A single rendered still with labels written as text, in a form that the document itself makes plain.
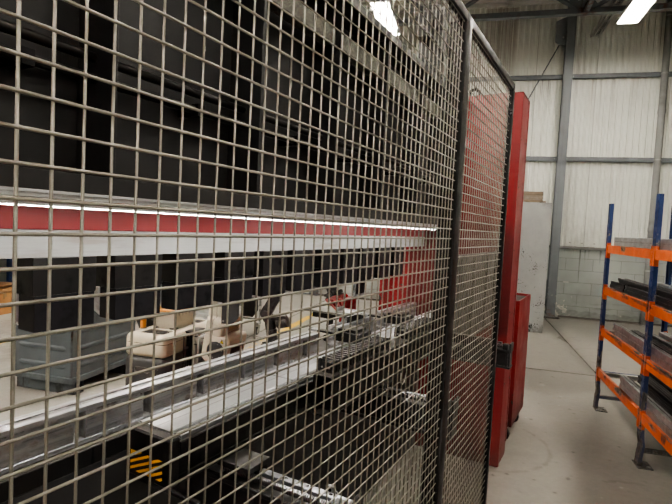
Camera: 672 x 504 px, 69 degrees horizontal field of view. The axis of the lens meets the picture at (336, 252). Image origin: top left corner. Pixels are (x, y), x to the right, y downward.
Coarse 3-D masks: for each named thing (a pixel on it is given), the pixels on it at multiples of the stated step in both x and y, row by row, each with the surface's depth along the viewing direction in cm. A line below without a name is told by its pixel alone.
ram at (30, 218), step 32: (0, 224) 100; (32, 224) 105; (64, 224) 111; (96, 224) 118; (128, 224) 126; (160, 224) 135; (192, 224) 145; (224, 224) 157; (256, 224) 171; (288, 224) 188; (320, 224) 208; (0, 256) 100; (32, 256) 106; (64, 256) 112
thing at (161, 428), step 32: (320, 352) 177; (256, 384) 138; (192, 416) 114; (224, 416) 115; (256, 416) 126; (288, 416) 138; (160, 448) 102; (192, 448) 107; (224, 448) 116; (160, 480) 102
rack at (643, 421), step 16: (656, 208) 310; (608, 224) 412; (656, 224) 308; (608, 240) 410; (656, 240) 307; (608, 256) 411; (640, 256) 333; (656, 256) 305; (608, 272) 411; (656, 272) 308; (608, 288) 401; (640, 304) 327; (656, 304) 329; (608, 336) 392; (624, 352) 352; (640, 352) 333; (656, 368) 294; (608, 384) 384; (624, 400) 346; (640, 400) 316; (640, 416) 313; (640, 432) 313; (656, 432) 288; (640, 448) 314; (640, 464) 314
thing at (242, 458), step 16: (224, 464) 114; (240, 464) 113; (256, 464) 114; (144, 480) 129; (192, 480) 121; (208, 480) 118; (224, 480) 115; (240, 480) 114; (256, 480) 111; (288, 480) 112; (176, 496) 123; (208, 496) 119; (240, 496) 114; (256, 496) 111; (288, 496) 108; (304, 496) 105; (320, 496) 107
